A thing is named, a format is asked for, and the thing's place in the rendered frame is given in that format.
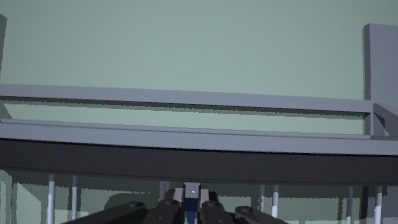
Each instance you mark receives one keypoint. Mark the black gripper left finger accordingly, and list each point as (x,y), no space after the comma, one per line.
(168,211)

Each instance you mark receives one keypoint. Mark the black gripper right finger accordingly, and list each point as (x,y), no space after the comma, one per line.
(210,211)

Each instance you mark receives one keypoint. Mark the blue cable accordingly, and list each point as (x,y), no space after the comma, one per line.
(190,217)

